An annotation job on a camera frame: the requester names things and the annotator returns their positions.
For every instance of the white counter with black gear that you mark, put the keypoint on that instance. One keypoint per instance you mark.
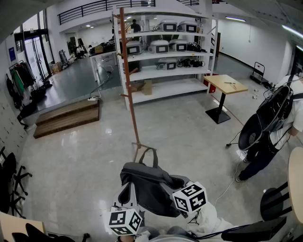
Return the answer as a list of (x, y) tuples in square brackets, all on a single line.
[(103, 59)]

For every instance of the white power strip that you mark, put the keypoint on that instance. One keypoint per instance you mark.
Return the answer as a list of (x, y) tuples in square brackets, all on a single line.
[(93, 98)]

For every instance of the dark grey backpack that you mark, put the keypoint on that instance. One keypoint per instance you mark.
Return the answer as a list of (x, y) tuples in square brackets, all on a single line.
[(146, 184)]

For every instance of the black platform trolley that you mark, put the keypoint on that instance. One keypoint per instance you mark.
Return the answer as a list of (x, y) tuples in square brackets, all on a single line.
[(259, 75)]

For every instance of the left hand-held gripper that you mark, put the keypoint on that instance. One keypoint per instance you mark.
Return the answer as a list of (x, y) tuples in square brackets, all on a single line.
[(124, 222)]

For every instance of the wooden coat stand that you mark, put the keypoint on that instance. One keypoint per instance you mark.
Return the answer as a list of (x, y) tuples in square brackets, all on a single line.
[(129, 82)]

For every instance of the small tools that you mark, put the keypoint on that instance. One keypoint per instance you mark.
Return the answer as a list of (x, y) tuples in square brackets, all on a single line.
[(231, 84)]

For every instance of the long ceiling tube light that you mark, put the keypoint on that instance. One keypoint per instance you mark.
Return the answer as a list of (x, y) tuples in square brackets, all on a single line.
[(235, 19), (292, 30)]

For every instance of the black stool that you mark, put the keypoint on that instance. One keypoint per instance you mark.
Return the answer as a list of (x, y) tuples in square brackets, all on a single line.
[(272, 203)]

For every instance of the light wooden desk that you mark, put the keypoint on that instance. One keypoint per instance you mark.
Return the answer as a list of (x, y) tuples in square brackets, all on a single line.
[(21, 228)]

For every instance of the white metal shelving unit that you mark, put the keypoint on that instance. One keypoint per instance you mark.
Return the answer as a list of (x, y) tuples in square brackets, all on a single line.
[(165, 54)]

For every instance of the black balcony railing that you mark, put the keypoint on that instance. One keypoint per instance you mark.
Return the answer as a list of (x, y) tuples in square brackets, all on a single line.
[(94, 8)]

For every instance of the black office chair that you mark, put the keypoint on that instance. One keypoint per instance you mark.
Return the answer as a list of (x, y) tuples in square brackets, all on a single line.
[(9, 179)]

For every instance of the person's right forearm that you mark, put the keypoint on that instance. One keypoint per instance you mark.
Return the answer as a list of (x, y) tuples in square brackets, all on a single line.
[(208, 219)]

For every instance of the wooden steps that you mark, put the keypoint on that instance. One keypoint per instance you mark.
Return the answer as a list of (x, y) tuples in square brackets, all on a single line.
[(68, 115)]

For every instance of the person's left forearm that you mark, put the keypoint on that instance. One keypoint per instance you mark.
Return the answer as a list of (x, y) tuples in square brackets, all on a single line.
[(144, 236)]

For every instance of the clothes rail with garments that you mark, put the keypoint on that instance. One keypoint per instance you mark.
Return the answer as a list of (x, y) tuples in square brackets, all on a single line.
[(20, 78)]

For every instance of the person's grey trousers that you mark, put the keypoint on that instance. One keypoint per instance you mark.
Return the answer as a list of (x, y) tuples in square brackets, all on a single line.
[(175, 232)]

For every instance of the round beige table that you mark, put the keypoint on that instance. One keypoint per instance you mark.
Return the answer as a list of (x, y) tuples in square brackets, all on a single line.
[(297, 184)]

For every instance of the flattened cardboard box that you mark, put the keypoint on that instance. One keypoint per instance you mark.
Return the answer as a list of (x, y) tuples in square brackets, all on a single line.
[(136, 87)]

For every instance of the group of white boxy devices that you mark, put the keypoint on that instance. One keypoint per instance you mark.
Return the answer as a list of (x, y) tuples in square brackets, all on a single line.
[(159, 46)]

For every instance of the upright cardboard box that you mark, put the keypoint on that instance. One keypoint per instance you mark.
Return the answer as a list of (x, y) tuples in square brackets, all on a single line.
[(148, 87)]

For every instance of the glass entrance doors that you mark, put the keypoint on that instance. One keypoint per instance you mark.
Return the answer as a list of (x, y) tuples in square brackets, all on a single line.
[(35, 54)]

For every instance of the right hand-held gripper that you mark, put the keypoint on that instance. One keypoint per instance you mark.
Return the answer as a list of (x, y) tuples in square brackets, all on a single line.
[(189, 196)]

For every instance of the blue wall sign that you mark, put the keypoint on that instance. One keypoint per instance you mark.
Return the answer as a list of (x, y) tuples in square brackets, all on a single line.
[(11, 54)]

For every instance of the red cabinet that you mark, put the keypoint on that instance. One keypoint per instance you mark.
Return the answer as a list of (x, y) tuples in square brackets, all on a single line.
[(211, 86)]

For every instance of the black box device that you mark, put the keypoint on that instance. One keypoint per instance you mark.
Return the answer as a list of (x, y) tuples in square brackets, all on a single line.
[(134, 66)]

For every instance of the wooden table with black base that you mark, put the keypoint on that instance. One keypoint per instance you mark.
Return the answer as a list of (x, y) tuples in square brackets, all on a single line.
[(225, 85)]

